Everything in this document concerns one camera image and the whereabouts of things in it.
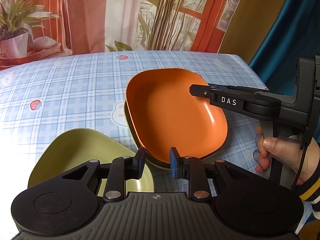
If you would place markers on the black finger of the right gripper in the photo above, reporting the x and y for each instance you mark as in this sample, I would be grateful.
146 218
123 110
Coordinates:
260 106
237 89

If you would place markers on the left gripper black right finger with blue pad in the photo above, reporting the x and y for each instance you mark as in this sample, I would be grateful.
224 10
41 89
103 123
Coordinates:
196 172

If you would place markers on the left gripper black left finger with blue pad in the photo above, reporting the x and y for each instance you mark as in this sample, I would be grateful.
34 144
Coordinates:
118 172

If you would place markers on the orange squarish bowl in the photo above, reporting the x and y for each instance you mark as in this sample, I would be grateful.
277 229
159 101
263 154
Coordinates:
166 115

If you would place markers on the striped knit sleeve forearm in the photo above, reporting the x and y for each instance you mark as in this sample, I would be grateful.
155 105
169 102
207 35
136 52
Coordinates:
309 191

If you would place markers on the person's right hand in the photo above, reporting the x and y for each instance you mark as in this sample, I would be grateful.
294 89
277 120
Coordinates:
289 153

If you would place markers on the green squarish bowl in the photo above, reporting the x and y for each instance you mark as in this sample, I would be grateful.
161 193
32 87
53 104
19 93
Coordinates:
152 160

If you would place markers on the green squarish plate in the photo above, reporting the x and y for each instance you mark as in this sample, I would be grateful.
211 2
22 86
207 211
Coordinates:
73 148

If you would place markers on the teal curtain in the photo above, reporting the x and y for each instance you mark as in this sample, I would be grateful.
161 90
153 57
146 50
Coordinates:
295 33

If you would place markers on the printed plant backdrop cloth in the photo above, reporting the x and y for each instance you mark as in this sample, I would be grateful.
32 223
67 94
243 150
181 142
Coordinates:
32 30

